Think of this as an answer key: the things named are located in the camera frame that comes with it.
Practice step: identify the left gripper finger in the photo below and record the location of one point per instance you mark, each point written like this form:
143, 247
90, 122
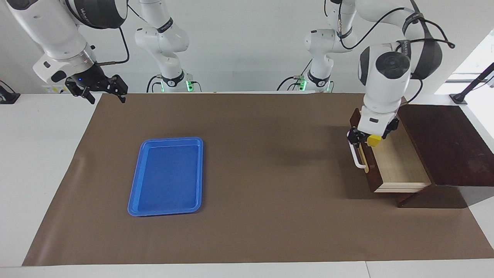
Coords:
355, 138
390, 128

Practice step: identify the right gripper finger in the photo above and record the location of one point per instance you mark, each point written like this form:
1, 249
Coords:
79, 88
119, 87

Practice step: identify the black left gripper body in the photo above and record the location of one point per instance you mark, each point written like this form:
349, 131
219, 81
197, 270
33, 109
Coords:
362, 133

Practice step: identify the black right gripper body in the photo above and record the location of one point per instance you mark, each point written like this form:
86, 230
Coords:
90, 77

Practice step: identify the yellow cube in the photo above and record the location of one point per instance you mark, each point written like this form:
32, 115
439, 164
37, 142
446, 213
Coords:
373, 141

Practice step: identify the wooden drawer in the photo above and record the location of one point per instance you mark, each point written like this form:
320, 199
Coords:
397, 166

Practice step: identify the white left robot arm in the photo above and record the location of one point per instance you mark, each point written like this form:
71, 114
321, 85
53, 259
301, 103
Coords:
386, 88

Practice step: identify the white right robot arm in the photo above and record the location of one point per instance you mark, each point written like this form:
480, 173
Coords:
58, 31

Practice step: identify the dark wooden cabinet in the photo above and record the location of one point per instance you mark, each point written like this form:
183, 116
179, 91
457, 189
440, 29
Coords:
451, 146

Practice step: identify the black clamp stand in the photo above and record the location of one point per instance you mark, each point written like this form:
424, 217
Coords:
469, 88

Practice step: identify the blue plastic tray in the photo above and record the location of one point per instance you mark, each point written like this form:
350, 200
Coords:
166, 181

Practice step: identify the brown table mat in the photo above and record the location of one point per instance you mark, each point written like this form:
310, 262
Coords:
251, 193

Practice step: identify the white wall socket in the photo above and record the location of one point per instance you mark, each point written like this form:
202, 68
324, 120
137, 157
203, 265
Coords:
52, 89

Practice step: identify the black table mount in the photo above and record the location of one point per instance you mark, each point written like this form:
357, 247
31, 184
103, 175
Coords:
7, 96

